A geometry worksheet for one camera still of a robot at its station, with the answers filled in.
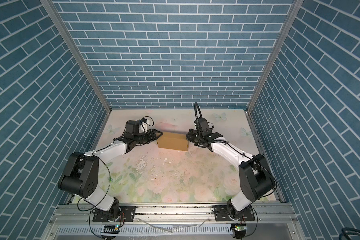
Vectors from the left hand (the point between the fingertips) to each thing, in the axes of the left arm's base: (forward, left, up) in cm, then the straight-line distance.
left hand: (160, 134), depth 90 cm
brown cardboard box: (-6, -8, +3) cm, 11 cm away
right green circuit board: (-46, -43, -16) cm, 65 cm away
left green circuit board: (-45, +22, -16) cm, 53 cm away
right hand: (-1, -15, +3) cm, 15 cm away
